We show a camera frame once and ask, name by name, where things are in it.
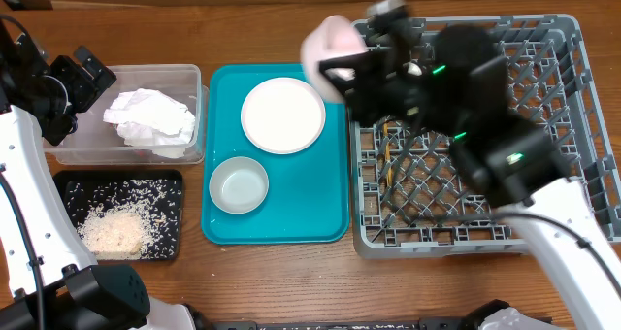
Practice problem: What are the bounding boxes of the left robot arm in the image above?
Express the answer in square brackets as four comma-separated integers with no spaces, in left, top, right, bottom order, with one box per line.
[1,29,210,329]

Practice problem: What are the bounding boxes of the white napkin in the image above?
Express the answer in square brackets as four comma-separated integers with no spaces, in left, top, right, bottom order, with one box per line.
[103,88,196,147]

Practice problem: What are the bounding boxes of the teal serving tray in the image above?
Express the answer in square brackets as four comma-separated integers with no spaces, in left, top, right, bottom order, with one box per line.
[201,63,349,245]

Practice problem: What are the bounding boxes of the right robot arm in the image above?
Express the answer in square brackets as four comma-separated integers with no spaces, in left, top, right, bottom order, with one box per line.
[301,8,620,329]

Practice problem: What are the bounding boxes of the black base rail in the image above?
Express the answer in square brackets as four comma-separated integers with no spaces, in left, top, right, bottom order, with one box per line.
[212,316,474,330]

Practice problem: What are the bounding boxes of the clear plastic bin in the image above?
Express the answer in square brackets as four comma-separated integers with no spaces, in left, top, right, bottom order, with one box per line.
[43,64,209,165]

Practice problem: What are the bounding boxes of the cream cup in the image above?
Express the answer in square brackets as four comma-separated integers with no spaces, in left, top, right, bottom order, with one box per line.
[407,62,423,76]

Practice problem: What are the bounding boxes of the grey bowl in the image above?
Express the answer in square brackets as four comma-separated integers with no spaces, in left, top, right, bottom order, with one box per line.
[209,156,270,215]

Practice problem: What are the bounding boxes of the grey dishwasher rack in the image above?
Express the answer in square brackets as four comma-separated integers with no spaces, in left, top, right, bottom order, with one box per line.
[350,15,620,259]

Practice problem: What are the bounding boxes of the black plastic tray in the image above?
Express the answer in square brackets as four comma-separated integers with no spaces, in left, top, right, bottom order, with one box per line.
[51,169,185,263]

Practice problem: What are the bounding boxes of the red sauce packet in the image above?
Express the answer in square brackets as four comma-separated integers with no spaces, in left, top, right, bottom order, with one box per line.
[132,148,152,157]

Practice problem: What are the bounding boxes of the pink plate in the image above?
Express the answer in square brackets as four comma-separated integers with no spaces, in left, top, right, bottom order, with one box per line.
[241,77,326,154]

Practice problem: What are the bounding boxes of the rice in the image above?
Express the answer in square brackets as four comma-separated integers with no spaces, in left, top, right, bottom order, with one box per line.
[65,178,180,261]

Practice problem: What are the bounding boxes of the pink bowl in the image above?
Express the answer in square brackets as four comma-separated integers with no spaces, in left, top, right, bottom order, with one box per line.
[301,15,367,104]

